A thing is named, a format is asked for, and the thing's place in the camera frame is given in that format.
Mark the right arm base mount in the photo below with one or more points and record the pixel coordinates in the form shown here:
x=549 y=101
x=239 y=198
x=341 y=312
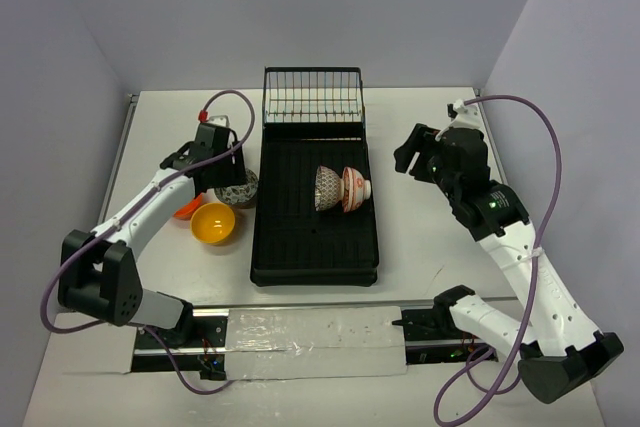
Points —
x=427 y=341

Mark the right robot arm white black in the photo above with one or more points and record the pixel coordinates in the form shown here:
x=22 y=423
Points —
x=562 y=348

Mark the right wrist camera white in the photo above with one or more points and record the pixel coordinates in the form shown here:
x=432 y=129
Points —
x=464 y=116

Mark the black dish rack tray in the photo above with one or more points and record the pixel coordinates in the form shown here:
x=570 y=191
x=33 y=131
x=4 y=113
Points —
x=293 y=244

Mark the dark floral patterned bowl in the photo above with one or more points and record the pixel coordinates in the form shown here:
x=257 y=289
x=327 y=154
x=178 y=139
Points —
x=240 y=196

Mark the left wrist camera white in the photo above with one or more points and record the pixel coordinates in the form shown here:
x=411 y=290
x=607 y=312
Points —
x=216 y=120

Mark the silver tape strip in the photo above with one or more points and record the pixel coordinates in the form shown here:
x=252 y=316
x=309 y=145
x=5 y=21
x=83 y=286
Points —
x=287 y=344

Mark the yellow plastic bowl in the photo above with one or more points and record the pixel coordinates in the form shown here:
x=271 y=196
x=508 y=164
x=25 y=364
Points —
x=212 y=223

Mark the orange white patterned bowl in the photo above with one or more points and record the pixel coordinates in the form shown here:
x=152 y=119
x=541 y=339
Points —
x=356 y=189

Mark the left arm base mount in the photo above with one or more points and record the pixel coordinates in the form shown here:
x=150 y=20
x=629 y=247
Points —
x=201 y=349

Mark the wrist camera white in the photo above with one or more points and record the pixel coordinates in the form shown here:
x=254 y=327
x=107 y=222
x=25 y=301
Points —
x=216 y=120
x=464 y=116

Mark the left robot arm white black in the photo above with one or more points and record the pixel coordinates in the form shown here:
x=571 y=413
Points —
x=100 y=277

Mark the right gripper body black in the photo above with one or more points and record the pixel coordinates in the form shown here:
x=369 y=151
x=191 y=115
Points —
x=427 y=166

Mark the brown geometric patterned bowl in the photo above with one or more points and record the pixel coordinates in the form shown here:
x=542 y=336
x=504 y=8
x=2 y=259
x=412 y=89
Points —
x=328 y=189

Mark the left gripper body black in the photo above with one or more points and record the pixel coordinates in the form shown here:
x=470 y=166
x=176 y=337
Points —
x=232 y=173

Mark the black wire plate holder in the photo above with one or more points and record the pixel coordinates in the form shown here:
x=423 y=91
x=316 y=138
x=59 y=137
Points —
x=313 y=103

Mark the orange plastic bowl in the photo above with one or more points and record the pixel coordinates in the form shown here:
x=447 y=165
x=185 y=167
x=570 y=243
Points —
x=186 y=212

